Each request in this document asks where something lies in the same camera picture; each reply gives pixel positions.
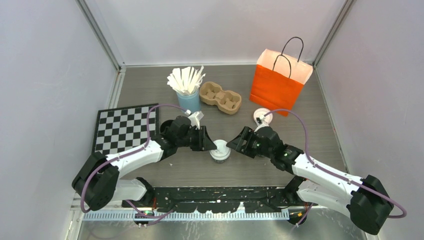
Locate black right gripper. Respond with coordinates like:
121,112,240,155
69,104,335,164
226,126,273,159

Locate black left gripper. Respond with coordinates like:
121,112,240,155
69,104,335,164
176,125,216,151

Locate orange paper bag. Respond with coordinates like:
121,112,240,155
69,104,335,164
249,36,313,110

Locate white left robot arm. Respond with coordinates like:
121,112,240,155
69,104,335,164
71,116,217,211

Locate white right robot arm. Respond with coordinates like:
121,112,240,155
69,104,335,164
227,126,394,235

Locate stack of white lids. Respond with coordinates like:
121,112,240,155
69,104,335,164
253,108,273,125

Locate light blue cup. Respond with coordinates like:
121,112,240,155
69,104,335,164
176,90,201,113

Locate brown cardboard cup carrier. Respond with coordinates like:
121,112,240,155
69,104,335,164
199,81,242,115

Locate white wooden stir sticks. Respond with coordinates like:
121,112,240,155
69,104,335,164
166,65,206,96

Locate black white chessboard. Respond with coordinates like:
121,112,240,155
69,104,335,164
92,103,160,155

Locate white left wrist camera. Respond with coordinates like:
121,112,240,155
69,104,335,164
188,111,204,130

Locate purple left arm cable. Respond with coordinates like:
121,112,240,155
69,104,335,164
80,103,191,214

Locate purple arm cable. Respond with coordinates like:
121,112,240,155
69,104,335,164
263,108,408,220
80,103,191,214

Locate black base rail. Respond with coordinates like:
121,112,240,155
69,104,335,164
132,186,310,214

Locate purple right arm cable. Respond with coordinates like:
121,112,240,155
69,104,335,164
263,108,408,220

